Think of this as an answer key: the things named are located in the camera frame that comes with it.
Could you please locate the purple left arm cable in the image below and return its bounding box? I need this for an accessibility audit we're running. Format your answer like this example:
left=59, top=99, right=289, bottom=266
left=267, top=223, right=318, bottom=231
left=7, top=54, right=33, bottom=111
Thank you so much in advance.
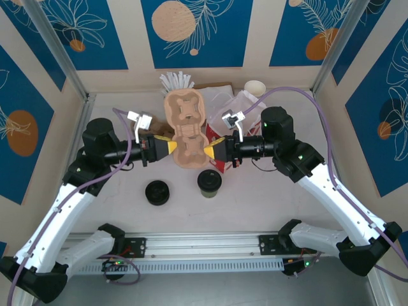
left=6, top=107, right=141, bottom=306

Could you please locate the brown pulp cup carrier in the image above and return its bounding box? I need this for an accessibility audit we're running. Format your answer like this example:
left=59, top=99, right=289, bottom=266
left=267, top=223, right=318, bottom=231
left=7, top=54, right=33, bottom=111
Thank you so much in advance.
left=163, top=89, right=208, bottom=169

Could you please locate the aluminium table side rail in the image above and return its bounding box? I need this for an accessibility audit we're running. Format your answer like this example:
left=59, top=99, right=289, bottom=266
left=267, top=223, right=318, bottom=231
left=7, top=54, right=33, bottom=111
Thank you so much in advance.
left=52, top=94, right=96, bottom=224

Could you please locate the black plastic cup lid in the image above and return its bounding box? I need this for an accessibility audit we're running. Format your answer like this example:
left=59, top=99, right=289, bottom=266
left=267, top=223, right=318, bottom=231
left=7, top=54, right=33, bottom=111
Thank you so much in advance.
left=145, top=180, right=171, bottom=207
left=196, top=170, right=223, bottom=193

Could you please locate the red and white paper bag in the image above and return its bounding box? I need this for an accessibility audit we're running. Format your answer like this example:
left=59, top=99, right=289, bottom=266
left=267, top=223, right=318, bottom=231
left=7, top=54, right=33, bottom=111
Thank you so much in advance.
left=205, top=90, right=272, bottom=175

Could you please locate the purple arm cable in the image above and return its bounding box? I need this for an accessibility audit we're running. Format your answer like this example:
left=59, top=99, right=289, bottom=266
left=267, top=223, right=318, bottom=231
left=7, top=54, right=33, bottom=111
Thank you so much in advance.
left=6, top=107, right=141, bottom=306
left=241, top=87, right=408, bottom=277

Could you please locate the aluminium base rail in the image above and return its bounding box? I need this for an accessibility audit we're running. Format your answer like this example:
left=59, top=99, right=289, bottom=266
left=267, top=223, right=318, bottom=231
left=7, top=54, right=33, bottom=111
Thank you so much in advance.
left=62, top=234, right=351, bottom=258

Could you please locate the grey slotted cable duct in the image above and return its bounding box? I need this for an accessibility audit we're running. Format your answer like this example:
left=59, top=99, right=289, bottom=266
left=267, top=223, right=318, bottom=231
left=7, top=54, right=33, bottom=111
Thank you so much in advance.
left=68, top=257, right=284, bottom=275

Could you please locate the stack of paper cups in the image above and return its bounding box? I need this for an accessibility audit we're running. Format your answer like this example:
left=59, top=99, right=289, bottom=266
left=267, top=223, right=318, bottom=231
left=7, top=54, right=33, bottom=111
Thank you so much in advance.
left=244, top=79, right=266, bottom=96

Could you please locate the small controller circuit board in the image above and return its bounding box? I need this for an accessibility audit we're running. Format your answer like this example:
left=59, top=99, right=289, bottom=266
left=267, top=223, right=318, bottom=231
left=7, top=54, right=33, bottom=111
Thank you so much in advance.
left=282, top=258, right=315, bottom=278
left=101, top=258, right=128, bottom=281

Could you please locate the aluminium frame post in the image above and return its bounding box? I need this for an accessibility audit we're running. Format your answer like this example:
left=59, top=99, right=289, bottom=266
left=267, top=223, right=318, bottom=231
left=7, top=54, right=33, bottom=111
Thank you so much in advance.
left=312, top=0, right=365, bottom=95
left=24, top=0, right=96, bottom=101

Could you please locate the bundle of white wrapped straws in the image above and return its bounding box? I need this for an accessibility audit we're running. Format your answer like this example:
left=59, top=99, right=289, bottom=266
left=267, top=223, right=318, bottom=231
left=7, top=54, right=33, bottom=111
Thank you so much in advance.
left=159, top=71, right=195, bottom=95

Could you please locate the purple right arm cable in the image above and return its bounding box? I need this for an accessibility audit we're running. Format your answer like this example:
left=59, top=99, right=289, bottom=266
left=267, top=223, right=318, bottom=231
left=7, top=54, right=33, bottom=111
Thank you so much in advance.
left=241, top=87, right=408, bottom=277

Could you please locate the stack of white napkins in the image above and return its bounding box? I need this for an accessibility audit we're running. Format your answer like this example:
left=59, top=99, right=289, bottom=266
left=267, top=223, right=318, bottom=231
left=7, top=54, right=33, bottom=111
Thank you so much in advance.
left=202, top=85, right=236, bottom=112

